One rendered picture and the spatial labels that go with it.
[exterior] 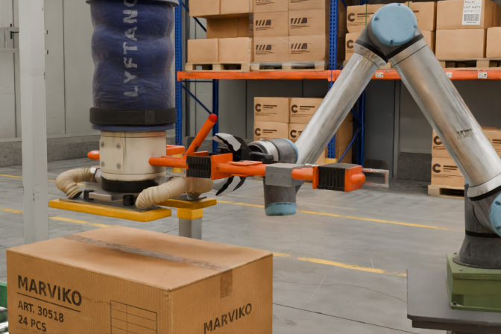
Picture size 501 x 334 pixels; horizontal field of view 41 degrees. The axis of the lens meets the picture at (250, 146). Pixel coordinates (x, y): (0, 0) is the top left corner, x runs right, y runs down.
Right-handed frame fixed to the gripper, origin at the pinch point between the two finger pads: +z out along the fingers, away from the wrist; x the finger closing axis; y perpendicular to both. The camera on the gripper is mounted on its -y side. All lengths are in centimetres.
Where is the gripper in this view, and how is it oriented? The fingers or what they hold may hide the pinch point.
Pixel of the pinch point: (218, 165)
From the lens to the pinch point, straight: 163.8
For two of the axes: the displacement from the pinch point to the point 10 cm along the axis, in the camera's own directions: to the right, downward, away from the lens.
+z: -5.5, 0.7, -8.4
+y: -8.4, -0.5, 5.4
